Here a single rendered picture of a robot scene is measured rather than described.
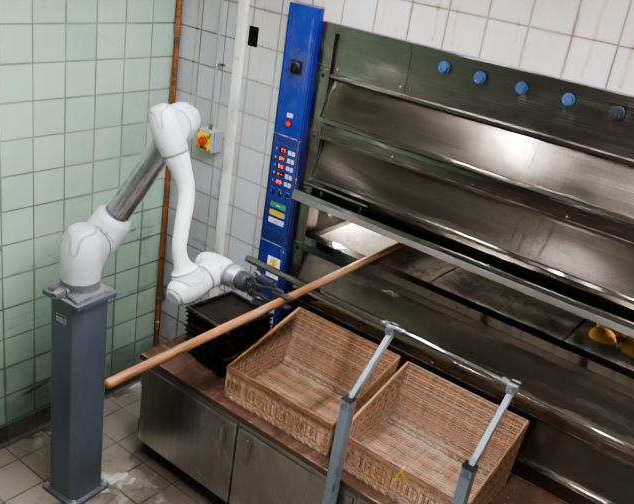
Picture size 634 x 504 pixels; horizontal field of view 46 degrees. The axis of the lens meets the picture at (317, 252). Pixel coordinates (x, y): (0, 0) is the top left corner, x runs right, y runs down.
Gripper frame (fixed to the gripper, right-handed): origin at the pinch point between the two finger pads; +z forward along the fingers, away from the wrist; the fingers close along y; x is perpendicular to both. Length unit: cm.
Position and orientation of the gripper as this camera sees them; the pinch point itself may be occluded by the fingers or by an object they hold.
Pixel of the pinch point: (282, 300)
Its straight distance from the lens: 275.9
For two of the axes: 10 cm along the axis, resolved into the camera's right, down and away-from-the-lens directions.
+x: -5.9, 2.4, -7.7
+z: 8.0, 3.5, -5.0
